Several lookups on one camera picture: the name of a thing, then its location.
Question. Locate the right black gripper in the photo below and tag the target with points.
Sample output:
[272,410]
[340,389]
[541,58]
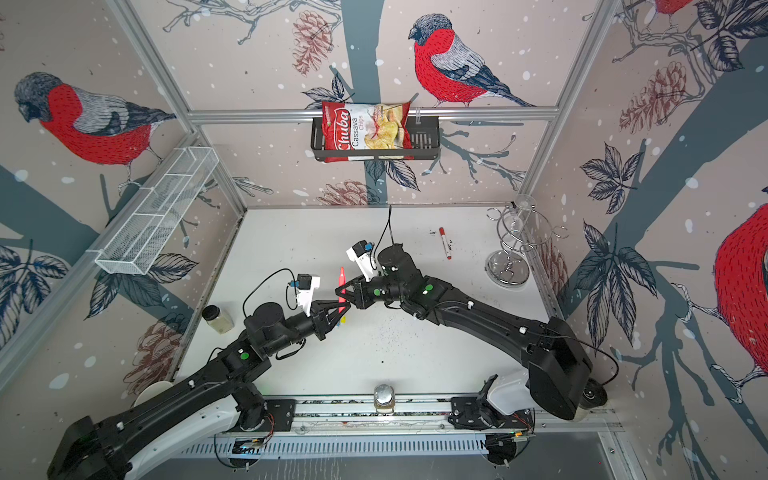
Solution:
[361,292]

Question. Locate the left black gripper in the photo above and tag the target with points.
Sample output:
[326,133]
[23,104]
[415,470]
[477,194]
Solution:
[319,319]

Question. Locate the pink pen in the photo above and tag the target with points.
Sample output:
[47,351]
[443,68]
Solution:
[341,282]

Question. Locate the white marker pen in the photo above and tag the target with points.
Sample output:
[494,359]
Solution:
[446,246]

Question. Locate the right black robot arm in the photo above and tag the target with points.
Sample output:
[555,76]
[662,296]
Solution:
[556,369]

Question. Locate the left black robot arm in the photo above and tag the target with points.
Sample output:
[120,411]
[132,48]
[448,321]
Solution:
[210,401]

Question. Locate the small jar black lid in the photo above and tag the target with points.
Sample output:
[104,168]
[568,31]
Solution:
[218,319]

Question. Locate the red cassava chips bag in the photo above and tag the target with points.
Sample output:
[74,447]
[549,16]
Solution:
[348,127]

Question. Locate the chrome spiral glass holder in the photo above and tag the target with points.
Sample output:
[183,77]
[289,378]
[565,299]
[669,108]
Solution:
[521,229]

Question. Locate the right jar black lid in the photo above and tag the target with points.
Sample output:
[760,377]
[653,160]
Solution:
[593,396]

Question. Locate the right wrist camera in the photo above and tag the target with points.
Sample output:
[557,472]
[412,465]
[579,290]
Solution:
[361,253]

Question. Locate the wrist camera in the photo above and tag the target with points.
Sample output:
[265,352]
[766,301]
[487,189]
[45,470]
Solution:
[361,253]
[305,286]

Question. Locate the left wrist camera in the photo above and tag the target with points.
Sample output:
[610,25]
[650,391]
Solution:
[305,286]

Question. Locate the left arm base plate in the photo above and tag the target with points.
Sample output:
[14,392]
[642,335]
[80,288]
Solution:
[276,415]

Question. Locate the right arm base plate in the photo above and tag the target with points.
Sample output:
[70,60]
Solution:
[471,413]

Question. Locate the white mesh wall shelf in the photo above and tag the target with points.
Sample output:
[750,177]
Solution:
[161,204]

